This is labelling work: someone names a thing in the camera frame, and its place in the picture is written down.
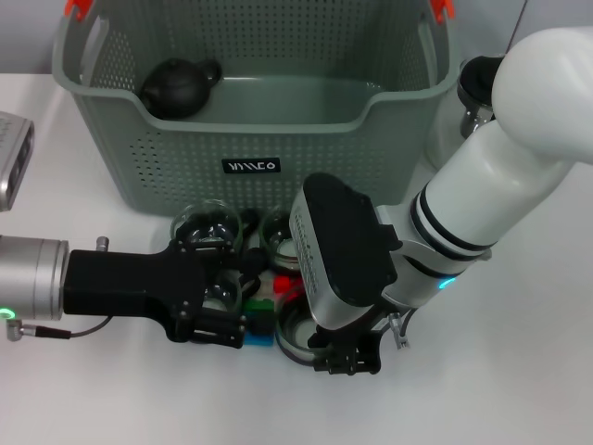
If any glass teacup black handle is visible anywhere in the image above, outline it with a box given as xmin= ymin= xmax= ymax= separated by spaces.
xmin=258 ymin=210 xmax=302 ymax=275
xmin=203 ymin=272 xmax=260 ymax=317
xmin=275 ymin=296 xmax=325 ymax=368

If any small green toy brick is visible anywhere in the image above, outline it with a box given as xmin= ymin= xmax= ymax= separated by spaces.
xmin=245 ymin=299 xmax=277 ymax=333

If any orange bin handle clip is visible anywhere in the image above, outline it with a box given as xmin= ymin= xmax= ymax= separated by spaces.
xmin=430 ymin=0 xmax=453 ymax=24
xmin=64 ymin=0 xmax=96 ymax=22

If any round glass jar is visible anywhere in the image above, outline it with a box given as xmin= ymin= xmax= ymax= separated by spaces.
xmin=170 ymin=198 xmax=260 ymax=261

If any black clay teapot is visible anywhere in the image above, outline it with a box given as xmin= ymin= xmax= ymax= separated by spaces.
xmin=139 ymin=57 xmax=222 ymax=119

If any black bin logo label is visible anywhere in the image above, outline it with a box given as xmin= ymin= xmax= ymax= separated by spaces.
xmin=221 ymin=158 xmax=282 ymax=176

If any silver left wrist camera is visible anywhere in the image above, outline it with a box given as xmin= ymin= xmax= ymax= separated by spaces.
xmin=0 ymin=110 xmax=36 ymax=214

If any blue square toy brick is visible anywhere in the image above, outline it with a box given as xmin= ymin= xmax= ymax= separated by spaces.
xmin=243 ymin=331 xmax=276 ymax=347

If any glass pitcher black lid handle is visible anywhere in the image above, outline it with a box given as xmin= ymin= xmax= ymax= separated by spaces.
xmin=426 ymin=54 xmax=507 ymax=169

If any grey-green perforated storage bin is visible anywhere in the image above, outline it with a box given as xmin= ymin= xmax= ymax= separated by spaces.
xmin=51 ymin=0 xmax=460 ymax=222

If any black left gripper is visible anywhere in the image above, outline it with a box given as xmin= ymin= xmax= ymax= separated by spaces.
xmin=63 ymin=216 xmax=248 ymax=350

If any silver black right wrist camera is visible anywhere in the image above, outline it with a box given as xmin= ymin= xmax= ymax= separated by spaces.
xmin=288 ymin=172 xmax=399 ymax=331

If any left arm cable with plug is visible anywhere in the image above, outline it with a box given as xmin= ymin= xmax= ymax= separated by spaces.
xmin=5 ymin=314 xmax=112 ymax=343

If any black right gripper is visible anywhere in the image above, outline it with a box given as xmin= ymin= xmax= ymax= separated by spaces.
xmin=307 ymin=309 xmax=389 ymax=375

